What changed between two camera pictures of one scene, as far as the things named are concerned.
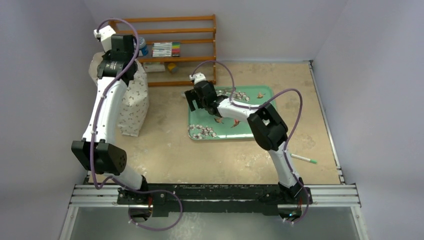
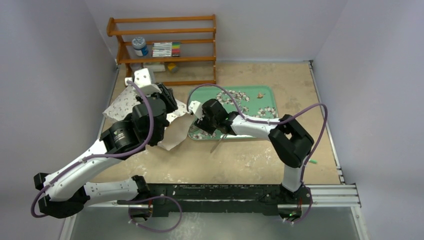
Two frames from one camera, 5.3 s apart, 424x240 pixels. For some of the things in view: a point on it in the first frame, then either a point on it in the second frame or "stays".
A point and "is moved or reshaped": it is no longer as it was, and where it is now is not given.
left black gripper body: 111,49 to 159,137
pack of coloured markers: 166,49 stays
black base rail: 178,199 stays
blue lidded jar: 143,46 stays
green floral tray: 201,125 stays
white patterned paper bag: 133,110 is moved or reshaped
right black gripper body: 194,99 to 205,122
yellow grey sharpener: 172,67 stays
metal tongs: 183,93 to 218,143
